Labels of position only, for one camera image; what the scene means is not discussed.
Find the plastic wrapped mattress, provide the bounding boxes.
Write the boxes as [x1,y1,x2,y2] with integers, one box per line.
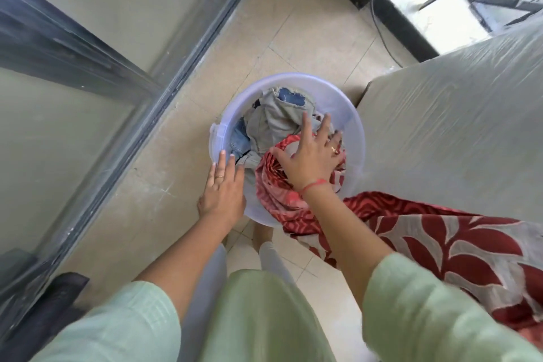
[354,23,543,224]

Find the blue denim garment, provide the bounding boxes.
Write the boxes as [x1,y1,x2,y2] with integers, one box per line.
[229,87,309,161]

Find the grey garment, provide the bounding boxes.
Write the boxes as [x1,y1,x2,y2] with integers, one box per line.
[244,88,324,171]

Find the white trousers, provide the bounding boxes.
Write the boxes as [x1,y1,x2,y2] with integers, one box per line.
[177,241,298,362]

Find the black cable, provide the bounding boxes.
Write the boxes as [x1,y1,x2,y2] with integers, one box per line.
[370,0,402,68]

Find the glass door with dark frame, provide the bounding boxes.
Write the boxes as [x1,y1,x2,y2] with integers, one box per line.
[0,0,272,335]

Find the red leaf patterned cloth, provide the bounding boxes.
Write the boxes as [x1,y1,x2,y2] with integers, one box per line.
[255,133,543,335]

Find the person's right hand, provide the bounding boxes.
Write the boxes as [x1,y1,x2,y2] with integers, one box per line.
[271,112,346,193]

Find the light green tunic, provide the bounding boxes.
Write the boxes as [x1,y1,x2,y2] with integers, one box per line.
[30,252,543,362]

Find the black floor mat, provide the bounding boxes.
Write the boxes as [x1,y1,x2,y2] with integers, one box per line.
[0,272,91,362]

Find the person's left hand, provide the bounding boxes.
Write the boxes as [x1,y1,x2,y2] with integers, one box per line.
[197,152,247,227]

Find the red thread wrist band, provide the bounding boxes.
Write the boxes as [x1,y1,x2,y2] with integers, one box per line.
[299,179,330,198]

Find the person's right forearm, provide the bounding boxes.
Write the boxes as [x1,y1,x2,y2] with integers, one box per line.
[300,184,396,309]

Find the person's left forearm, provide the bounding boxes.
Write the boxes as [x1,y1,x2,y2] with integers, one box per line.
[135,205,239,321]

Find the translucent white plastic bucket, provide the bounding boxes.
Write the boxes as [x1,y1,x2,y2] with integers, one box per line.
[209,72,366,229]

